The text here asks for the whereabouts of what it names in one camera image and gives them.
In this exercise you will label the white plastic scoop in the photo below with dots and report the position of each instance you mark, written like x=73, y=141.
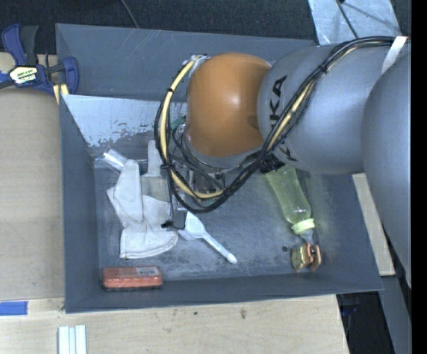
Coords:
x=198, y=229

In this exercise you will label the white cloth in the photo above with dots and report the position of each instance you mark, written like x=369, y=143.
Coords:
x=139, y=216

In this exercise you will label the grey metal bin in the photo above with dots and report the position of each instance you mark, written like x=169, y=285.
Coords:
x=250, y=231

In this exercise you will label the orange flat packet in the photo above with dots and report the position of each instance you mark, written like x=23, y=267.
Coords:
x=132, y=277

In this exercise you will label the small clear glass thing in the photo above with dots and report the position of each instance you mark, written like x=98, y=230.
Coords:
x=114, y=159

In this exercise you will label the yellow-green clear plastic bottle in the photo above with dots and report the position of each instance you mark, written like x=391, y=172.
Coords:
x=290, y=194

